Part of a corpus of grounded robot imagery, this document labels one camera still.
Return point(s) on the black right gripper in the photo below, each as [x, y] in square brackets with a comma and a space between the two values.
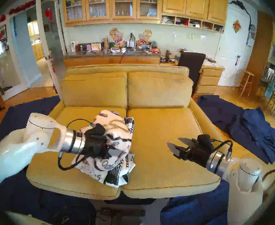
[198, 154]

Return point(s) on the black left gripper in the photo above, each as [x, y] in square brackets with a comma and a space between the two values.
[95, 147]

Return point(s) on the white printed fleece blanket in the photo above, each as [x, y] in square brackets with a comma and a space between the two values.
[118, 133]

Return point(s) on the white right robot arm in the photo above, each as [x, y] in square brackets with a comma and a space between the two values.
[245, 194]

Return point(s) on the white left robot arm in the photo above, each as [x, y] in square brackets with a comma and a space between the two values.
[22, 147]

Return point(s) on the large navy moving blanket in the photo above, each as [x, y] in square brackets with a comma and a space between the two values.
[193, 210]

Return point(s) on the crumpled navy moving blanket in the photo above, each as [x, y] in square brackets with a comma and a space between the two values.
[257, 130]

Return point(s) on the yellow sofa back cushion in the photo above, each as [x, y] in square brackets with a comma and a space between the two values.
[93, 91]
[158, 91]

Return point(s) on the wooden desk with drawers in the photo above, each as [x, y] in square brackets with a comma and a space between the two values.
[209, 81]

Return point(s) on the black power strip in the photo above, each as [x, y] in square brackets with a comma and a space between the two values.
[123, 212]

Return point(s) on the black office chair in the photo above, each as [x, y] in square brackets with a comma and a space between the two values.
[191, 62]

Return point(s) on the granite counter wooden cabinets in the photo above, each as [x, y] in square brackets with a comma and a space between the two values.
[100, 61]

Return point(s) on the stack of desk papers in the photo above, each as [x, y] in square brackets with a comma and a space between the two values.
[212, 62]

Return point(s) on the long red hanging tassel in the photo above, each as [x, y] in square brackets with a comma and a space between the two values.
[53, 66]

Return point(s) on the white glass-pane door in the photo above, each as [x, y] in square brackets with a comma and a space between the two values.
[15, 93]
[39, 39]

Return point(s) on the orange box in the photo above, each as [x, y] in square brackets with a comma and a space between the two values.
[155, 51]

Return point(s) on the wooden stool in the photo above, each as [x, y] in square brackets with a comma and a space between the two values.
[248, 73]

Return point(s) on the white carton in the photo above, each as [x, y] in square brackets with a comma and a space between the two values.
[72, 46]

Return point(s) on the brown paper roll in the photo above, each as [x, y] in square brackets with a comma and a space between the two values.
[106, 43]

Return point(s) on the teal hanging cloth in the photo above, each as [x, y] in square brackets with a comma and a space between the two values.
[269, 89]

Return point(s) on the white panel door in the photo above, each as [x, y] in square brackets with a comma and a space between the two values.
[228, 51]

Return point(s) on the wooden kitchen base cabinet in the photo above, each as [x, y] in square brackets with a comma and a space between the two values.
[38, 52]

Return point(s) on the metal kitchen faucet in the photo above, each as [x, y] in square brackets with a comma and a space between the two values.
[133, 38]

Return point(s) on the red gold diamond decoration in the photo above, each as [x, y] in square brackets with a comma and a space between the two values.
[236, 26]

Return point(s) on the black door garland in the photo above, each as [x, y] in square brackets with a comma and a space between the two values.
[239, 3]

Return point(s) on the red garland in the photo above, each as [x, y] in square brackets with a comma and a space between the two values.
[22, 6]

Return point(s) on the plain red paper diamond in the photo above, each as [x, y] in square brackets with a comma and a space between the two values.
[2, 18]

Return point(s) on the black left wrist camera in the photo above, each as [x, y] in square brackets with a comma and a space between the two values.
[97, 130]

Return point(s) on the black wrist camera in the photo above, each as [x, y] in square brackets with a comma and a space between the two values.
[97, 130]
[204, 139]

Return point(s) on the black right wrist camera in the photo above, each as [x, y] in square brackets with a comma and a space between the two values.
[204, 139]

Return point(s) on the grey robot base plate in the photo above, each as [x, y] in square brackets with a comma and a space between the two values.
[156, 210]

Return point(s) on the yellow fabric sofa frame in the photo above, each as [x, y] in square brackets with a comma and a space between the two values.
[128, 68]

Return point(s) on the small picture frame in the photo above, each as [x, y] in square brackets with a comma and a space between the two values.
[96, 47]

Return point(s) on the wide white switch plate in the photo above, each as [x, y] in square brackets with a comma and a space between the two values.
[202, 37]

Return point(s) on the cartoon child wall decoration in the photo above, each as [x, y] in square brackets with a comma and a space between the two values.
[145, 35]
[116, 34]

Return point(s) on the wall calendar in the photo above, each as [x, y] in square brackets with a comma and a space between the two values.
[251, 39]

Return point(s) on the wooden wall cabinets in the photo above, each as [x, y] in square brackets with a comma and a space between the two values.
[175, 4]

